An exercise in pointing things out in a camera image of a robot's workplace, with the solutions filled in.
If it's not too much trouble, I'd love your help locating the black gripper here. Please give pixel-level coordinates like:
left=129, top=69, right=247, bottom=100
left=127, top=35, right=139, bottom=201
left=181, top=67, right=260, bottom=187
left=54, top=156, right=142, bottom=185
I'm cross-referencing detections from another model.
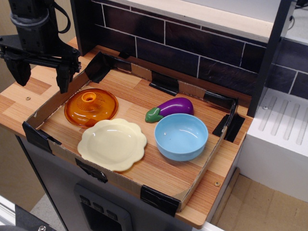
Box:
left=0, top=23, right=81, bottom=93

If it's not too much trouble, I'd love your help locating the light blue bowl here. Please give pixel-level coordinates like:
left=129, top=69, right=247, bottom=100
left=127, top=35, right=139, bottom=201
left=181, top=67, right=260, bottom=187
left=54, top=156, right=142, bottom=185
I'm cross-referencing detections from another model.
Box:
left=154, top=114, right=208, bottom=161

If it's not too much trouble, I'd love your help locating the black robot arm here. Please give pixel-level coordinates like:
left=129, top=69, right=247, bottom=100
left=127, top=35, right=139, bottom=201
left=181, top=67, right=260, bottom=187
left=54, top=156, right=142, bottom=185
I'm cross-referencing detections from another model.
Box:
left=0, top=0, right=81, bottom=93

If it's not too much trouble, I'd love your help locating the cream scalloped plate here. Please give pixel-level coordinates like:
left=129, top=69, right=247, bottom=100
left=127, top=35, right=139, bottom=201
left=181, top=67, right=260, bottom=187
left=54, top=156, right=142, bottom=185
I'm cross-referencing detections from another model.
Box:
left=77, top=118, right=147, bottom=172

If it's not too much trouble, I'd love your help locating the cardboard fence with black tape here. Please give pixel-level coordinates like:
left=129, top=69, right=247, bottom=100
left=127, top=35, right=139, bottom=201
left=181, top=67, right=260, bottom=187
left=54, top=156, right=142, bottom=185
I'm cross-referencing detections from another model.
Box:
left=23, top=52, right=251, bottom=226

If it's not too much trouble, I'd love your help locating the orange transparent pot lid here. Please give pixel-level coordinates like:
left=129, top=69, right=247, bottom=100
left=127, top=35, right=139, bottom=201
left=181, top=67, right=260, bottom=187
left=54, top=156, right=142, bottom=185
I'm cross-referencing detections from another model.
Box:
left=64, top=89, right=118, bottom=128

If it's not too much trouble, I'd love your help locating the purple toy eggplant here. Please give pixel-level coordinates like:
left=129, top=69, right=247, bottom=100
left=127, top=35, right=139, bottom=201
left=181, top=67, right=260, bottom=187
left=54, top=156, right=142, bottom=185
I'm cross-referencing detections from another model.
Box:
left=145, top=97, right=194, bottom=123

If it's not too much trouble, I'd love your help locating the grey oven control panel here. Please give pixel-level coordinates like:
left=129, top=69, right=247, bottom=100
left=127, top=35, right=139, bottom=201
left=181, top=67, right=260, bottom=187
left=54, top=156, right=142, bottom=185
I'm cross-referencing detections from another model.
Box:
left=74, top=184, right=133, bottom=231

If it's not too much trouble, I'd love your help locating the light wooden shelf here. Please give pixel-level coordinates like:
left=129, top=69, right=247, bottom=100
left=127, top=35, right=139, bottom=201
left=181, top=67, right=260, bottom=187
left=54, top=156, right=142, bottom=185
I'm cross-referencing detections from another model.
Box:
left=111, top=0, right=274, bottom=43

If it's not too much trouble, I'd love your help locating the white ridged sink drainboard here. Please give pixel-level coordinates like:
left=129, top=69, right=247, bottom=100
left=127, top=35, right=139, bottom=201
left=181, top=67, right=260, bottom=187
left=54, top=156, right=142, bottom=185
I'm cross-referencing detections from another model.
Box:
left=238, top=89, right=308, bottom=201

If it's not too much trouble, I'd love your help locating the dark vertical post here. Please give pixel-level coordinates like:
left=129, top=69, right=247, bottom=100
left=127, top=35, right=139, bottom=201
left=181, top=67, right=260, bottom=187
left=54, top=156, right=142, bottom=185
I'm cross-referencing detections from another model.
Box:
left=247, top=0, right=296, bottom=117

